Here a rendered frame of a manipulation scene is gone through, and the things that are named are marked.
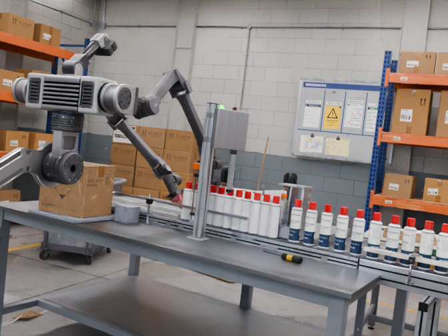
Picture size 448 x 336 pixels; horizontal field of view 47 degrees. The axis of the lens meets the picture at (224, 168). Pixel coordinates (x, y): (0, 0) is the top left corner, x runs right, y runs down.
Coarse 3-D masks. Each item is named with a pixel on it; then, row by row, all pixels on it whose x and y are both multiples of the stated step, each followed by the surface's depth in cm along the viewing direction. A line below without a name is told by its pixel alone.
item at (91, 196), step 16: (96, 176) 271; (112, 176) 283; (48, 192) 274; (64, 192) 269; (80, 192) 265; (96, 192) 272; (112, 192) 285; (48, 208) 274; (64, 208) 270; (80, 208) 265; (96, 208) 274
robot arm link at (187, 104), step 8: (176, 96) 266; (184, 96) 265; (184, 104) 267; (192, 104) 270; (184, 112) 269; (192, 112) 268; (192, 120) 270; (192, 128) 273; (200, 128) 272; (200, 136) 273; (200, 144) 276; (200, 152) 278
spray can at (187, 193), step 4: (188, 184) 276; (188, 188) 276; (184, 192) 277; (188, 192) 276; (192, 192) 277; (184, 196) 276; (188, 196) 276; (184, 200) 276; (188, 200) 276; (184, 204) 276; (188, 204) 276; (184, 208) 276; (184, 212) 276; (188, 212) 276; (184, 216) 276; (188, 216) 277; (188, 220) 277
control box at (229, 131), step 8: (216, 112) 250; (224, 112) 250; (232, 112) 251; (240, 112) 253; (216, 120) 249; (224, 120) 250; (232, 120) 252; (240, 120) 253; (248, 120) 255; (216, 128) 249; (224, 128) 250; (232, 128) 252; (240, 128) 254; (216, 136) 249; (224, 136) 251; (232, 136) 252; (240, 136) 254; (216, 144) 249; (224, 144) 251; (232, 144) 253; (240, 144) 254
